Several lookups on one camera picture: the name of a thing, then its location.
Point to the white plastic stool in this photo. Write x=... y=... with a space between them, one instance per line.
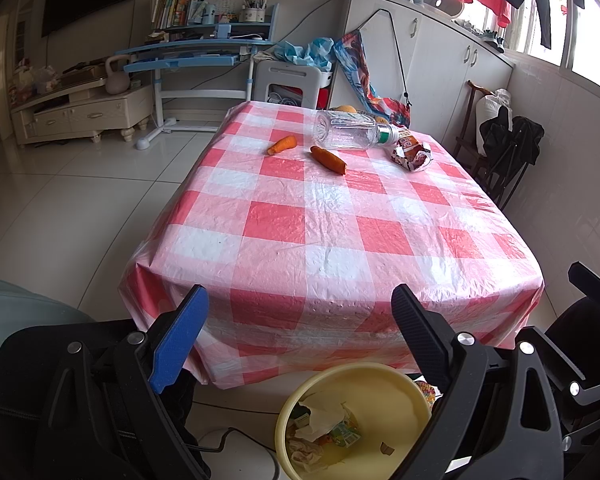
x=295 y=80

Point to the wooden chair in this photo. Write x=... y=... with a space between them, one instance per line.
x=472 y=125

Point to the green milk carton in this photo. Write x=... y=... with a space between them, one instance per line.
x=342 y=435

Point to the colourful printed bag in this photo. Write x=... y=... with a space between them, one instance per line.
x=365 y=75

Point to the white plastic bag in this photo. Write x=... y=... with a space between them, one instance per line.
x=492 y=105

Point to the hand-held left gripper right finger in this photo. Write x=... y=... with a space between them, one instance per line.
x=425 y=340

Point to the blue plastic bag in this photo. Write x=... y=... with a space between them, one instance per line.
x=305 y=52

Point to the silver wrapper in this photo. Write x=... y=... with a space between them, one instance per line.
x=300 y=452

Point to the grey shoes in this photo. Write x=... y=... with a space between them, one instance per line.
x=485 y=37

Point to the long carrot piece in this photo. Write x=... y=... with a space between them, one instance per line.
x=328 y=159

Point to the white paper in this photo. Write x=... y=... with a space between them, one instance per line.
x=322 y=412

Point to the yellow orange fruit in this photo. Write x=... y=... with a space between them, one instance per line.
x=345 y=108

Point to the row of books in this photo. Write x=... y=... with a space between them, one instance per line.
x=172 y=7

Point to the yellow plastic basin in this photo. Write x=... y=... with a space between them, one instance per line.
x=380 y=400

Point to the small carrot piece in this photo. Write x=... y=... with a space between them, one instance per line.
x=281 y=145

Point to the white cabinet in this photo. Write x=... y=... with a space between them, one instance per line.
x=430 y=60

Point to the white pen holder cup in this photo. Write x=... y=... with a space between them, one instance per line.
x=254 y=12

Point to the blue study desk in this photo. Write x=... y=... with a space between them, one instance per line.
x=200 y=55

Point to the pink kettlebell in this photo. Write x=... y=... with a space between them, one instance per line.
x=116 y=77

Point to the red snack wrapper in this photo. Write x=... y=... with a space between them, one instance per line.
x=412 y=152

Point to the colourful patterned mat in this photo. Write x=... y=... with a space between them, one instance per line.
x=426 y=392

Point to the clear plastic bottle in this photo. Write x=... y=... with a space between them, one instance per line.
x=352 y=130

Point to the red checkered tablecloth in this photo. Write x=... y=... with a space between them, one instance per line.
x=330 y=240

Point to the pale blue seat cushion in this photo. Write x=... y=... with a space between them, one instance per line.
x=15 y=310

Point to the cream television stand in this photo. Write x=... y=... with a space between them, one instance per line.
x=80 y=110

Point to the small brown scrap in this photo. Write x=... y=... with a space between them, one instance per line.
x=386 y=447

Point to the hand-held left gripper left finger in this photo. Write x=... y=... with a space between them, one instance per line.
x=172 y=345

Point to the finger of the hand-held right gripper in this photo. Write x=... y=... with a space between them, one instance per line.
x=560 y=365
x=592 y=282

